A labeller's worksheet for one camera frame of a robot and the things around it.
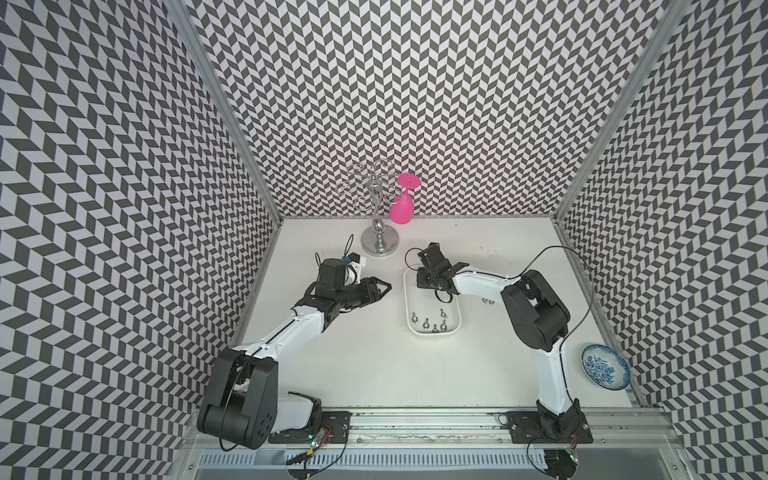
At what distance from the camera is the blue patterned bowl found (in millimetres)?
802

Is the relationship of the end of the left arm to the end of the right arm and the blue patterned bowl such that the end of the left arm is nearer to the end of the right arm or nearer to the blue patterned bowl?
the end of the right arm

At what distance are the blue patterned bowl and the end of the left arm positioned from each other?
0.62 m

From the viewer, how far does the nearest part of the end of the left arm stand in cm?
64

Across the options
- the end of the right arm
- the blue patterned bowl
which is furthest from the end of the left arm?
the blue patterned bowl
